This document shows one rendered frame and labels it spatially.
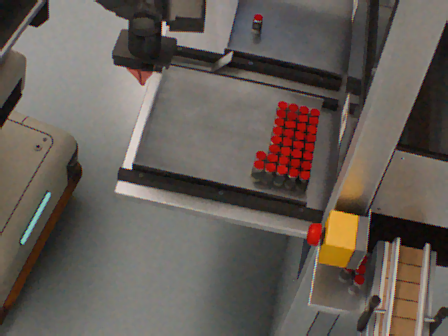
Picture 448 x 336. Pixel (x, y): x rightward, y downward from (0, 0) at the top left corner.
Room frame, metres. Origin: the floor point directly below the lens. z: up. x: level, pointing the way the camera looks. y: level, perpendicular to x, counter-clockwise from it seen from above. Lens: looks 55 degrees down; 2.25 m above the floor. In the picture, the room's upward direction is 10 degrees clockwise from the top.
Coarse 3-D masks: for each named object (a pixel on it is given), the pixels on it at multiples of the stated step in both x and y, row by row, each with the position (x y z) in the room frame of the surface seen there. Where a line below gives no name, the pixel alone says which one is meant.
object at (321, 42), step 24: (240, 0) 1.44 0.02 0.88; (264, 0) 1.46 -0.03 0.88; (288, 0) 1.47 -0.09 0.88; (312, 0) 1.49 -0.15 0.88; (336, 0) 1.49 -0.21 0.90; (240, 24) 1.36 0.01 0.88; (264, 24) 1.37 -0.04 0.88; (288, 24) 1.39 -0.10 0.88; (312, 24) 1.41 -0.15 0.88; (336, 24) 1.42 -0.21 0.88; (240, 48) 1.28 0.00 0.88; (264, 48) 1.30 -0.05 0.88; (288, 48) 1.31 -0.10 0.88; (312, 48) 1.33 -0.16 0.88; (336, 48) 1.34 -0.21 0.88; (312, 72) 1.24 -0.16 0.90; (336, 72) 1.24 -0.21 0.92
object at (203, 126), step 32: (160, 96) 1.11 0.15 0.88; (192, 96) 1.12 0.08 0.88; (224, 96) 1.14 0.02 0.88; (256, 96) 1.15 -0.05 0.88; (288, 96) 1.15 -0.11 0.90; (160, 128) 1.03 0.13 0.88; (192, 128) 1.04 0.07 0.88; (224, 128) 1.06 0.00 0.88; (256, 128) 1.07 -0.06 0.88; (160, 160) 0.95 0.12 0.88; (192, 160) 0.97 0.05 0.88; (224, 160) 0.98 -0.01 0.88; (256, 192) 0.90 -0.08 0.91; (288, 192) 0.93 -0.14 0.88
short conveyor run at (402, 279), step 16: (384, 256) 0.79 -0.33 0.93; (400, 256) 0.80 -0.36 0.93; (416, 256) 0.80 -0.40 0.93; (432, 256) 0.81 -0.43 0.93; (384, 272) 0.76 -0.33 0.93; (400, 272) 0.76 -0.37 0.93; (416, 272) 0.77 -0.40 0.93; (432, 272) 0.77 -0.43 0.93; (368, 288) 0.74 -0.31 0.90; (384, 288) 0.72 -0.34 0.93; (400, 288) 0.73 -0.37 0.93; (416, 288) 0.73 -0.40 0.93; (432, 288) 0.74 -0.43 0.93; (368, 304) 0.67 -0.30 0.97; (384, 304) 0.69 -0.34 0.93; (400, 304) 0.70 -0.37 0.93; (416, 304) 0.70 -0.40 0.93; (368, 320) 0.65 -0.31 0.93; (384, 320) 0.64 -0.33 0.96; (400, 320) 0.66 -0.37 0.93; (416, 320) 0.66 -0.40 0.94; (432, 320) 0.65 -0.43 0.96
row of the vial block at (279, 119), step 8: (280, 104) 1.11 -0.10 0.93; (280, 112) 1.09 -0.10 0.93; (280, 120) 1.07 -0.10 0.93; (272, 128) 1.06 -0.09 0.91; (280, 128) 1.05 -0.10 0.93; (272, 136) 1.03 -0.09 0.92; (280, 136) 1.03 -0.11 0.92; (272, 144) 1.01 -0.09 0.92; (272, 152) 0.99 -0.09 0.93; (272, 160) 0.97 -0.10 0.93; (264, 168) 0.97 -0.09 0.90; (272, 168) 0.95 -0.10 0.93; (264, 176) 0.94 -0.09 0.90; (272, 176) 0.94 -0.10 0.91
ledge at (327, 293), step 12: (324, 264) 0.79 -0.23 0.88; (312, 276) 0.76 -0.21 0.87; (324, 276) 0.76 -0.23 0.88; (336, 276) 0.76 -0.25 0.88; (312, 288) 0.73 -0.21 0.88; (324, 288) 0.73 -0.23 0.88; (336, 288) 0.74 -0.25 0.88; (312, 300) 0.71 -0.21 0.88; (324, 300) 0.71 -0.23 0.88; (336, 300) 0.71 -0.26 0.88; (348, 300) 0.72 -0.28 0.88; (360, 300) 0.72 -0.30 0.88; (336, 312) 0.69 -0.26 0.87; (348, 312) 0.69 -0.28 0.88; (360, 312) 0.69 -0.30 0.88
